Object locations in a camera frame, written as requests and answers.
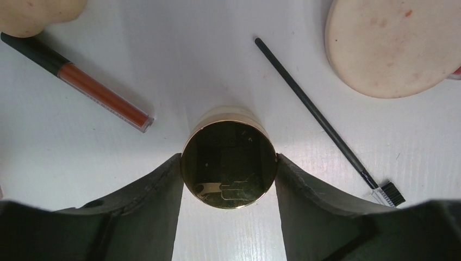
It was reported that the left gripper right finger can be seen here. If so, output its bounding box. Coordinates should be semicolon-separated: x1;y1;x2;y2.
275;154;460;260

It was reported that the orange lip gloss tube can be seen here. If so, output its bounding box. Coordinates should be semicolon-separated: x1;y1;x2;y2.
1;33;154;133

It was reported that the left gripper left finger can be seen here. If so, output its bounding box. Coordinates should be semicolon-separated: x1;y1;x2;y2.
1;154;183;260

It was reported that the red lip gloss tube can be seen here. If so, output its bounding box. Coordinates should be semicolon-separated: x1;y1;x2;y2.
447;67;461;80

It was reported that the round beige powder puff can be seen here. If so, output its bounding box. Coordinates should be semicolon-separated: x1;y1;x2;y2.
325;0;460;98

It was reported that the black brow brush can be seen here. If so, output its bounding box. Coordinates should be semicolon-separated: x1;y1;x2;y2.
254;38;406;207

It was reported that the beige blender sponge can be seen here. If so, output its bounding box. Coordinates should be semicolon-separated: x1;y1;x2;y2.
1;0;87;38

